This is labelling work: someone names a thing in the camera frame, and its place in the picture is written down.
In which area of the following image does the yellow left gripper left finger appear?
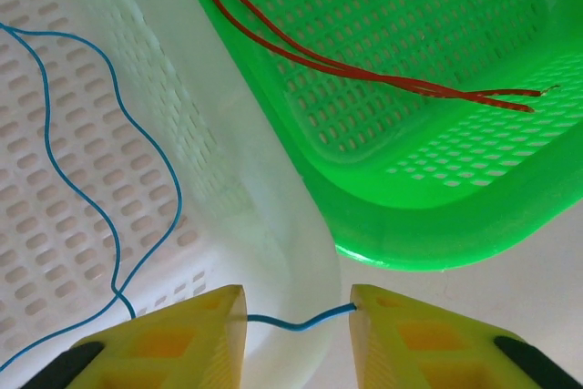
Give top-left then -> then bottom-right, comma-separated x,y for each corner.
25,283 -> 250,389

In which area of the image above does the white plastic basket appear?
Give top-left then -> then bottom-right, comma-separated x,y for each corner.
0,0 -> 343,389

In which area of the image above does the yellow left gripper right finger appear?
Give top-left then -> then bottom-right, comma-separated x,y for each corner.
350,283 -> 583,389

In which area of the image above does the red cable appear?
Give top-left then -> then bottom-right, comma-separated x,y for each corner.
194,0 -> 561,101
194,0 -> 535,113

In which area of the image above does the green plastic basket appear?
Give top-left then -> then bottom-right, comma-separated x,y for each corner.
170,0 -> 583,274

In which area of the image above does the blue cable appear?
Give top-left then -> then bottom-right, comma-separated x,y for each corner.
0,22 -> 359,374

